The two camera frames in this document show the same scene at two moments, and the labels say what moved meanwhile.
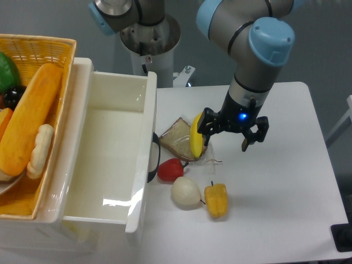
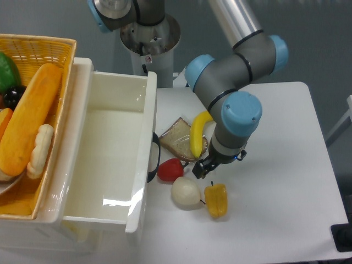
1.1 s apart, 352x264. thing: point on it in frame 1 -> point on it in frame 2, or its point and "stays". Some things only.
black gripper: (235, 117) -> (214, 159)
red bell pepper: (169, 170) stays
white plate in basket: (6, 180) stays
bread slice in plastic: (177, 139) stays
